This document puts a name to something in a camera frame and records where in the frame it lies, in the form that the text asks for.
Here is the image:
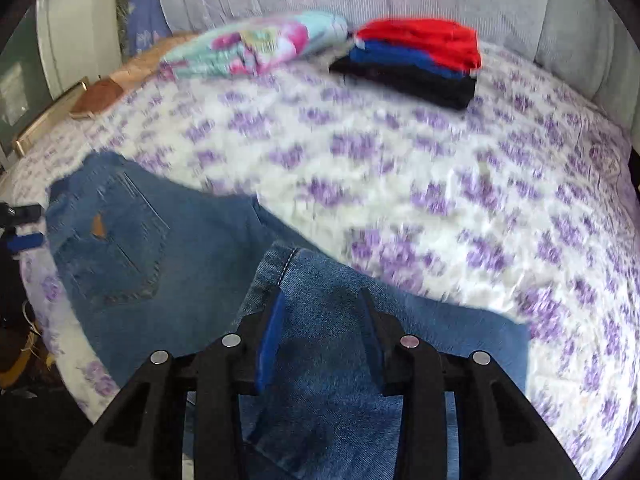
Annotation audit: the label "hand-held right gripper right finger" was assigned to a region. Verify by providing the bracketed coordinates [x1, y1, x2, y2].
[356, 287, 583, 480]

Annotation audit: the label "red folded garment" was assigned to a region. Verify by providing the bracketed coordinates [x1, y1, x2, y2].
[354, 17, 483, 73]

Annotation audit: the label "wooden frame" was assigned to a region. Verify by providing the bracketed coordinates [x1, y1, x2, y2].
[12, 76, 90, 157]

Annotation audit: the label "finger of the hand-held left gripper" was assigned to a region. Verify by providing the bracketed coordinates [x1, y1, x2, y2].
[0, 202, 45, 223]
[5, 232, 46, 254]

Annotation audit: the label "folded floral quilt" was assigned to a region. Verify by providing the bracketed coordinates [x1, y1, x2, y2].
[160, 10, 351, 81]

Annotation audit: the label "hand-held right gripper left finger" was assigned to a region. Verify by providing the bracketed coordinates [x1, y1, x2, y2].
[60, 290, 288, 480]

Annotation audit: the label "bed with purple floral sheet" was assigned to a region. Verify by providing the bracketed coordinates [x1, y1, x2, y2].
[0, 40, 640, 480]

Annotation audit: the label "blue denim pants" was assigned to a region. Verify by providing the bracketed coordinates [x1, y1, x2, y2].
[45, 152, 531, 480]

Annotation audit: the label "black folded garment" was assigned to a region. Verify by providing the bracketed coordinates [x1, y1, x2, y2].
[329, 55, 477, 112]

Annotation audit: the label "blue folded garment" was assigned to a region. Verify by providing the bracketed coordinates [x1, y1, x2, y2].
[347, 40, 473, 81]

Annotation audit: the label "blue patterned pillow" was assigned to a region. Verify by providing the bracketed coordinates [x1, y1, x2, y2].
[125, 0, 171, 58]

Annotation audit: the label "brown pillow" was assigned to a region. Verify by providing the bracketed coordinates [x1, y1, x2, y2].
[67, 30, 201, 121]

